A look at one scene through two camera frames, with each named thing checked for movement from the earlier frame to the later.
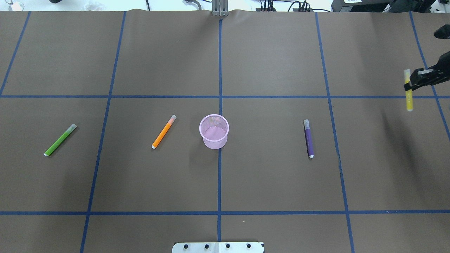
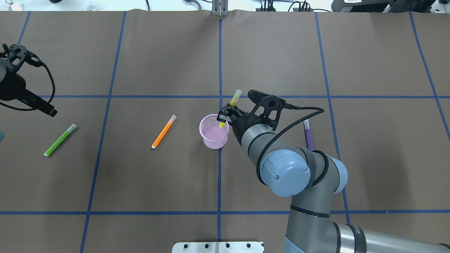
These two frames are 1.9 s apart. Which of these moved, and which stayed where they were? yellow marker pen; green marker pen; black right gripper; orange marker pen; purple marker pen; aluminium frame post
Moved: black right gripper; yellow marker pen
Stayed: orange marker pen; purple marker pen; green marker pen; aluminium frame post
